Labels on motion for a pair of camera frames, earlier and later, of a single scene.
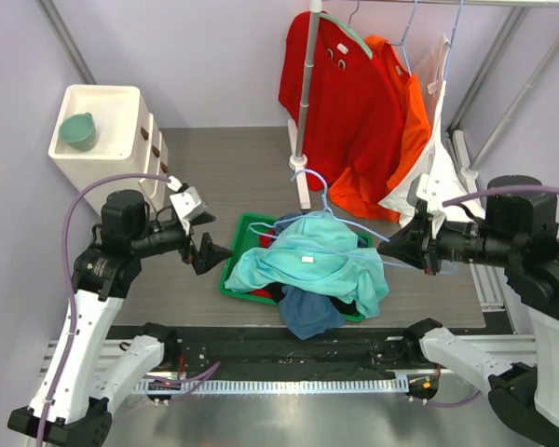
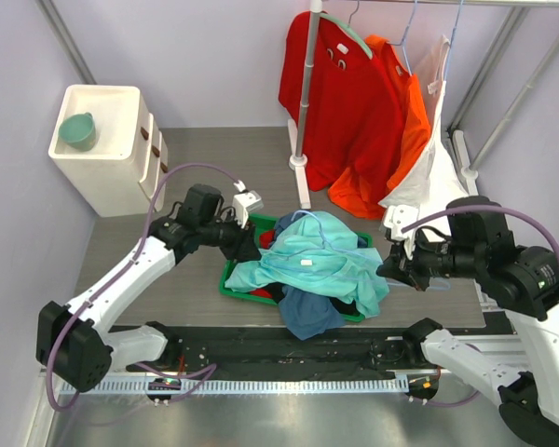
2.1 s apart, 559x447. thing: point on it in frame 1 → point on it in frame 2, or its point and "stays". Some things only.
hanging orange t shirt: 359,195 stays
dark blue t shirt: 307,312 stays
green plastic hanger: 347,28 stays
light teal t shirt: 319,252 stays
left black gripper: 208,253 → 243,247
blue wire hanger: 332,209 → 323,246
